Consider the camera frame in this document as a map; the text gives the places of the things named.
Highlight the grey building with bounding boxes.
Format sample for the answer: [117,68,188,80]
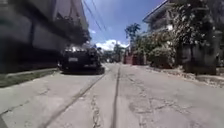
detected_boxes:
[0,0,92,75]

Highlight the overhead wires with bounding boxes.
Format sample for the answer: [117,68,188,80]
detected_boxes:
[81,0,108,32]

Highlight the grass strip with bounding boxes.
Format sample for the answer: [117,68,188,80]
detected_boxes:
[0,67,60,89]

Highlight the row of trees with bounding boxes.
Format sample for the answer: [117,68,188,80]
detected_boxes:
[168,0,224,68]

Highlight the red gate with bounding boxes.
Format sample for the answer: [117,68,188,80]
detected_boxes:
[123,53,147,66]

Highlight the dark car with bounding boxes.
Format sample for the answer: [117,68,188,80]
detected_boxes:
[57,44,106,76]

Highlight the grey wall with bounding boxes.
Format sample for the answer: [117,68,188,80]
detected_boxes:
[181,42,218,76]

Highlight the concrete kerb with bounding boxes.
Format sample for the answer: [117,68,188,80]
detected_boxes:
[139,64,224,89]

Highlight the grey concrete road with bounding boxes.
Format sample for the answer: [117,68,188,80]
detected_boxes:
[0,62,224,128]

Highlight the palm tree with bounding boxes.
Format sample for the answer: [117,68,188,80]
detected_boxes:
[124,22,142,51]

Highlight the pale building with balcony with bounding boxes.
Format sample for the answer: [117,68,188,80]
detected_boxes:
[142,0,175,35]

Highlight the green bush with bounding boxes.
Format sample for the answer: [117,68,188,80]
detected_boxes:
[147,45,176,70]

